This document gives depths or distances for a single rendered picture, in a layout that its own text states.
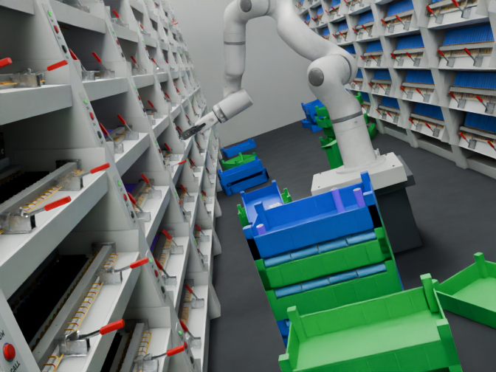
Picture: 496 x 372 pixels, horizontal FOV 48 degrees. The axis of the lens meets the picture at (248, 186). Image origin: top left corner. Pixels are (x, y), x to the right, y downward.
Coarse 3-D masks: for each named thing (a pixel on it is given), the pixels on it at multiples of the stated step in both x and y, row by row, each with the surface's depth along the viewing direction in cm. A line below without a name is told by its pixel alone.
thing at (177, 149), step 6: (162, 144) 260; (168, 144) 260; (174, 144) 260; (180, 144) 260; (162, 150) 258; (174, 150) 260; (180, 150) 260; (180, 156) 254; (168, 162) 239; (174, 162) 238; (168, 168) 201; (174, 168) 224; (180, 168) 240; (174, 174) 213; (174, 180) 212; (174, 186) 211
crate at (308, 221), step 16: (368, 176) 138; (352, 192) 141; (368, 192) 122; (256, 208) 144; (272, 208) 145; (288, 208) 145; (304, 208) 144; (320, 208) 143; (336, 208) 143; (352, 208) 139; (368, 208) 121; (256, 224) 139; (272, 224) 147; (288, 224) 144; (304, 224) 124; (320, 224) 124; (336, 224) 123; (352, 224) 123; (368, 224) 122; (256, 240) 127; (272, 240) 127; (288, 240) 126; (304, 240) 126; (320, 240) 125; (256, 256) 128
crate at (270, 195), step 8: (272, 184) 302; (240, 192) 304; (256, 192) 305; (264, 192) 306; (272, 192) 307; (248, 200) 307; (256, 200) 306; (264, 200) 304; (272, 200) 302; (280, 200) 299; (248, 208) 302; (264, 208) 298; (248, 216) 291
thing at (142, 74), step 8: (128, 64) 193; (136, 64) 252; (144, 64) 252; (152, 64) 252; (136, 72) 210; (144, 72) 234; (152, 72) 253; (136, 80) 203; (144, 80) 223; (152, 80) 249
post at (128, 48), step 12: (108, 0) 246; (120, 0) 246; (120, 12) 247; (132, 12) 255; (132, 48) 250; (144, 48) 253; (132, 60) 251; (144, 60) 252; (156, 84) 254; (144, 96) 255; (156, 96) 255; (168, 108) 264; (168, 132) 259; (180, 180) 264; (192, 180) 264; (204, 216) 268; (216, 240) 272; (216, 252) 272
